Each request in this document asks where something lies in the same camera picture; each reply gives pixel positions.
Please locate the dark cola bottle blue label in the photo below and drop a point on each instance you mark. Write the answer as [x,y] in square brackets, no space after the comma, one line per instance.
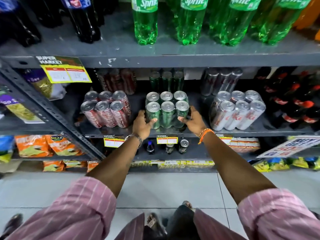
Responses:
[83,22]
[17,24]

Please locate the dark trousers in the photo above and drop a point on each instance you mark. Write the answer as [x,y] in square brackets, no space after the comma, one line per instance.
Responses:
[178,223]

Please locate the grey metal shelf rack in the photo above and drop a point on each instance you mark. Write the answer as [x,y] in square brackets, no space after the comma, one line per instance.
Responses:
[175,61]

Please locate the row of yellow blue packets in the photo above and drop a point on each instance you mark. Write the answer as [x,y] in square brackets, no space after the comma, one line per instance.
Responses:
[285,164]

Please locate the green can six-pack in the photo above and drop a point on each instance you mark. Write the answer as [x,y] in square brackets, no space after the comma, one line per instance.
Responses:
[168,109]

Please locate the person's left thumb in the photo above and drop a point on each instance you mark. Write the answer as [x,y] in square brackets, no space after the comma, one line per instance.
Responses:
[152,122]

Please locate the person's right thumb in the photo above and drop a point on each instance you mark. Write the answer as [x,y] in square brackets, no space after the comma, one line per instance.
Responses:
[184,119]

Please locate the person's left forearm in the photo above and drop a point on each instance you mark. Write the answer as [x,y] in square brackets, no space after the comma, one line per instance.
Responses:
[115,164]

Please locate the large green yellow price sign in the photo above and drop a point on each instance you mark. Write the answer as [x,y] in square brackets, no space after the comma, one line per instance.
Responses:
[63,69]

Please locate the white red promotion sign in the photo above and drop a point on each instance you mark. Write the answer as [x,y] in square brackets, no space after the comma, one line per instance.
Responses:
[290,146]

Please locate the person's left hand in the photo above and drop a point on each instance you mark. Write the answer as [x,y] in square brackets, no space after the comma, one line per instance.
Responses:
[140,126]

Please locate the green soda bottle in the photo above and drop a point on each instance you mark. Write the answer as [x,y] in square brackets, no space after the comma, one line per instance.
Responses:
[145,19]
[191,22]
[277,22]
[230,24]

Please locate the brown sandal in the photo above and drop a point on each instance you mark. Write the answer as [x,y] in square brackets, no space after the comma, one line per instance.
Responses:
[188,204]
[152,221]

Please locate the blue yellow snack packet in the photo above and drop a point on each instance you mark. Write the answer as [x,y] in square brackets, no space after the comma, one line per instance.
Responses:
[6,148]

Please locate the small yellow price label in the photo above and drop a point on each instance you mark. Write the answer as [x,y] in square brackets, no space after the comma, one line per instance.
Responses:
[167,139]
[113,141]
[225,139]

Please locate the pink striped shirt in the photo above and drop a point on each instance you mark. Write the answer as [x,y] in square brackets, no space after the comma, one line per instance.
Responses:
[75,209]

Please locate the stack of white red boxes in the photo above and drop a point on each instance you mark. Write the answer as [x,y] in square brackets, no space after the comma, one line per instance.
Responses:
[245,144]

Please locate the dark green can pack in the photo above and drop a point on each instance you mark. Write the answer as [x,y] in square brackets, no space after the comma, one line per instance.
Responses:
[167,79]

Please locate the grey silver can pack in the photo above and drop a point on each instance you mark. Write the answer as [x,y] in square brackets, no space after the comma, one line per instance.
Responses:
[220,79]

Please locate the orange thread wristband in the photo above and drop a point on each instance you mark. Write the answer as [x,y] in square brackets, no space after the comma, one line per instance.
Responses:
[205,133]

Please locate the dark red can pack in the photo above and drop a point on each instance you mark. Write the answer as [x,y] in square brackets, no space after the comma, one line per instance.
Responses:
[117,79]

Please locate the black drink can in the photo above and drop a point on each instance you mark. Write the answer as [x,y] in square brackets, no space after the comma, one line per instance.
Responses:
[169,148]
[183,146]

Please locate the silver can six-pack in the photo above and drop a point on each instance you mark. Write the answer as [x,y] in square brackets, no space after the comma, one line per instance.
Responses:
[237,112]

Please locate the small orange snack packet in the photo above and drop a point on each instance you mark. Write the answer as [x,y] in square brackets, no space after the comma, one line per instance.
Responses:
[53,166]
[75,164]
[92,165]

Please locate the row of yellow small packets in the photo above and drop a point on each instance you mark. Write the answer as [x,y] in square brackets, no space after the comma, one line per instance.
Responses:
[175,163]

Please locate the red can six-pack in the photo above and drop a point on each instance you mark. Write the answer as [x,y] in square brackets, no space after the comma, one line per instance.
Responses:
[106,111]

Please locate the person's right forearm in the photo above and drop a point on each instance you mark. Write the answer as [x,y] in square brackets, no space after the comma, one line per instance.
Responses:
[232,167]

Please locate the small dark bottle blue cap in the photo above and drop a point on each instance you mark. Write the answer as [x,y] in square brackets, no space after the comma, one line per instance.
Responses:
[150,147]

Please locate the orange soda bottle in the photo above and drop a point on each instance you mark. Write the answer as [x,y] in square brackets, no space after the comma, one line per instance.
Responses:
[308,14]

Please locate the person's right hand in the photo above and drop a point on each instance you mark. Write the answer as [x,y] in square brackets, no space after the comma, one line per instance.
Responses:
[195,123]

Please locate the group of red-capped cola bottles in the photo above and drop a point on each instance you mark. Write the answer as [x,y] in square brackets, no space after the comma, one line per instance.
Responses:
[292,99]

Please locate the purple yellow snack packet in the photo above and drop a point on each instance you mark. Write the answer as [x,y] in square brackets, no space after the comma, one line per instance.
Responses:
[43,83]
[20,108]

